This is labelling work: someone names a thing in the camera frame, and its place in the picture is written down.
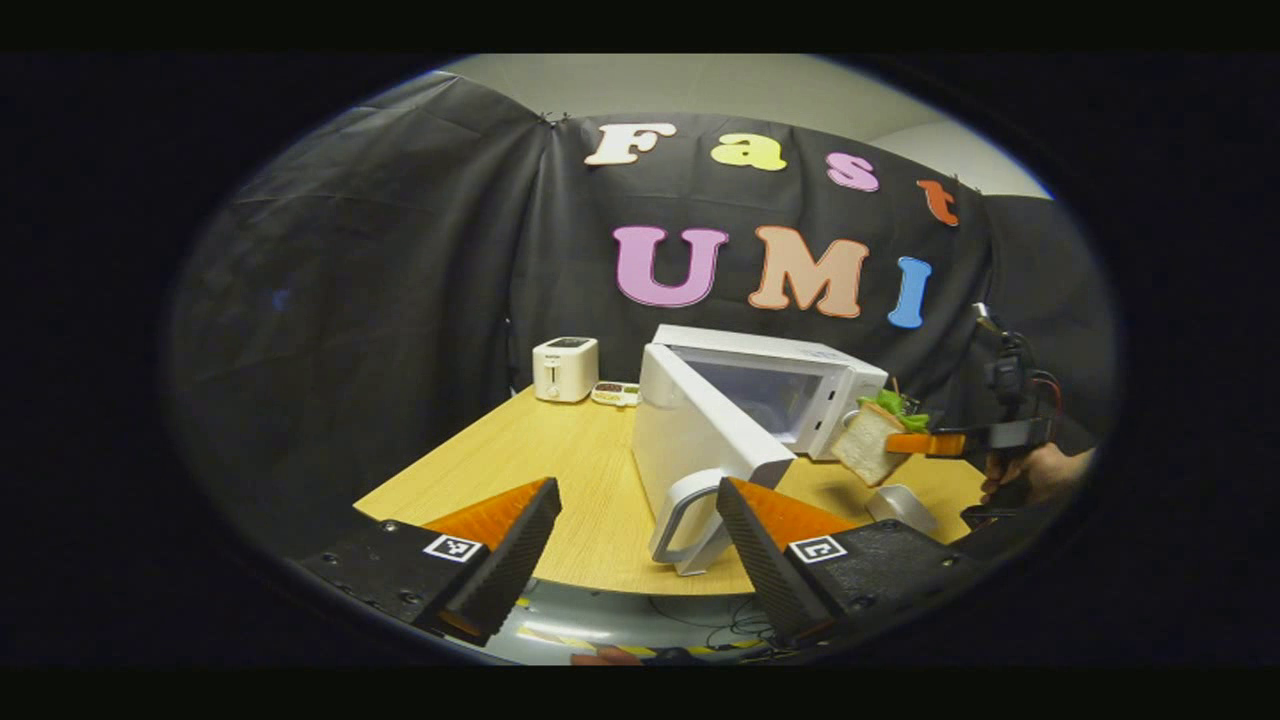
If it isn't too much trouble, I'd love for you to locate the white microwave oven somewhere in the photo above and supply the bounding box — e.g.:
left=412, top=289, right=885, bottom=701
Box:
left=631, top=323, right=890, bottom=578

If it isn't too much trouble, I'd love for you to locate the black backdrop cloth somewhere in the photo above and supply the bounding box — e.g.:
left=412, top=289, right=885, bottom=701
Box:
left=165, top=70, right=1121, bottom=566

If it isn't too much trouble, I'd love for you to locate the toy sandwich with green lettuce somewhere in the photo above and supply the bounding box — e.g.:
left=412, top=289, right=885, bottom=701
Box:
left=829, top=388, right=932, bottom=489

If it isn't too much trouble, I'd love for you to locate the white toaster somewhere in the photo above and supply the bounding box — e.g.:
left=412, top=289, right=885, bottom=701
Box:
left=531, top=336, right=601, bottom=404

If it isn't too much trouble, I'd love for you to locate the small white tray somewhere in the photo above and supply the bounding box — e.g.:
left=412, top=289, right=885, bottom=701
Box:
left=865, top=484, right=940, bottom=537

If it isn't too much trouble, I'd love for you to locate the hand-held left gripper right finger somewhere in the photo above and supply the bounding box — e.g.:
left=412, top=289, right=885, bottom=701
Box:
left=715, top=477, right=987, bottom=647

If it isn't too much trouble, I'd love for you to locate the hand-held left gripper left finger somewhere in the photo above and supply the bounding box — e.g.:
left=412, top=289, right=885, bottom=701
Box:
left=300, top=477, right=564, bottom=647

